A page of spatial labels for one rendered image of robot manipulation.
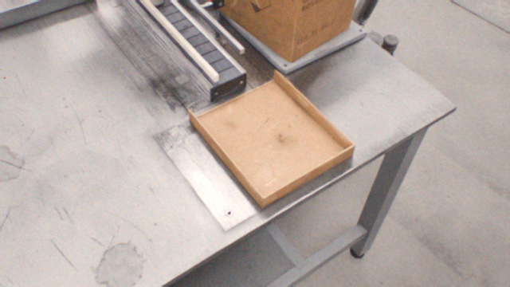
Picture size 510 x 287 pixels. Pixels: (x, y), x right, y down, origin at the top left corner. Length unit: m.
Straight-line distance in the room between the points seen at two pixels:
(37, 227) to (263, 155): 0.49
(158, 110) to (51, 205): 0.33
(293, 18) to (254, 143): 0.32
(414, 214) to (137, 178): 1.34
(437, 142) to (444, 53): 0.66
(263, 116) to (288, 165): 0.16
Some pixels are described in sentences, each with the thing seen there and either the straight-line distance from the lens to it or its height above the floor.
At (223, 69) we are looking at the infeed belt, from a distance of 1.26.
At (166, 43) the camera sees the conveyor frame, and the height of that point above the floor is 0.87.
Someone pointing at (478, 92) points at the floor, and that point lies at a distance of 2.77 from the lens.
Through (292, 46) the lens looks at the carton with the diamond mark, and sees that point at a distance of 1.30.
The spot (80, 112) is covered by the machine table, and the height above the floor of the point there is 0.83.
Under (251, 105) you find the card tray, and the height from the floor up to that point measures 0.83.
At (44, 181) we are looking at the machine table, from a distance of 1.16.
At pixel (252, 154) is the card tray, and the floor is 0.83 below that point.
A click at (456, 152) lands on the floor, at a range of 2.44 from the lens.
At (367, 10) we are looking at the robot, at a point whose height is 0.47.
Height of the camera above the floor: 1.73
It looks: 50 degrees down
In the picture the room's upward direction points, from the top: 4 degrees clockwise
